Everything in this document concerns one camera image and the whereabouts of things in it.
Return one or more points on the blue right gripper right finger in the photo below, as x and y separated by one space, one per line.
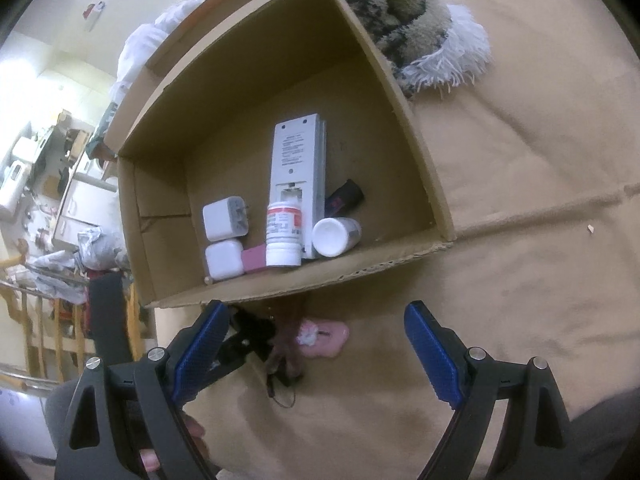
441 352

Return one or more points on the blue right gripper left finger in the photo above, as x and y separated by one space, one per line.
193 351

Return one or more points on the white earbuds case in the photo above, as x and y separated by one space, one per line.
224 259

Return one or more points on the white charger plug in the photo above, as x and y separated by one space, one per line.
226 218

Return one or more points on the red label medicine bottle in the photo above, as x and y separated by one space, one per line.
284 245

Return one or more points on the white cap pill bottle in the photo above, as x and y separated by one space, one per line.
333 237

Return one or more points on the black lighter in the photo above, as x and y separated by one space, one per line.
347 197

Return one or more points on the white remote control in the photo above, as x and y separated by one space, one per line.
298 171

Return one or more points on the left hand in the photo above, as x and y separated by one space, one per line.
176 449

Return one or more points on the white plastic bag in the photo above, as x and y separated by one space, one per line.
101 250

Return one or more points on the white kitchen cabinet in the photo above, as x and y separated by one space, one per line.
90 200

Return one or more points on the open cardboard box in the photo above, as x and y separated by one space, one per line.
247 97

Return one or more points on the white duvet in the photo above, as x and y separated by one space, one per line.
143 42

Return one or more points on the shaggy patterned blanket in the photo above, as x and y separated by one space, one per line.
428 43

